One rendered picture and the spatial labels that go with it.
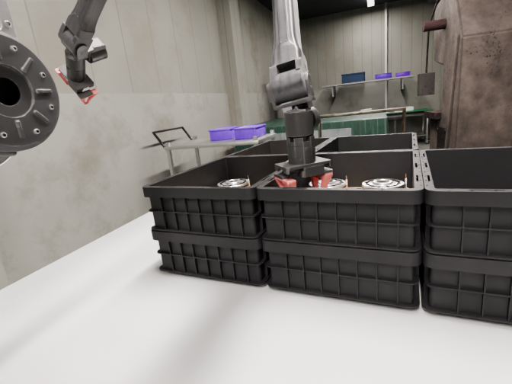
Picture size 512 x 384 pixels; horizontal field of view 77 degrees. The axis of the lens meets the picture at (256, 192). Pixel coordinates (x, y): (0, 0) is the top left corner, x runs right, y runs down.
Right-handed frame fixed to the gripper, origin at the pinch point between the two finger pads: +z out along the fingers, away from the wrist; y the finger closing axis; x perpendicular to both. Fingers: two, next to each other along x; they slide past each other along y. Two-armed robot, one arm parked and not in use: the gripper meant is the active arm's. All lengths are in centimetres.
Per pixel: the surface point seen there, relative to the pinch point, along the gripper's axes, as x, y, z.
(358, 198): 15.6, -2.1, -4.5
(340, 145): -52, -45, -1
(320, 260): 10.1, 3.0, 8.5
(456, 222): 25.2, -13.3, -0.5
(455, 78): -201, -289, -20
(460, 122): -191, -288, 25
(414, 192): 21.6, -8.3, -5.6
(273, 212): 3.1, 8.9, -0.9
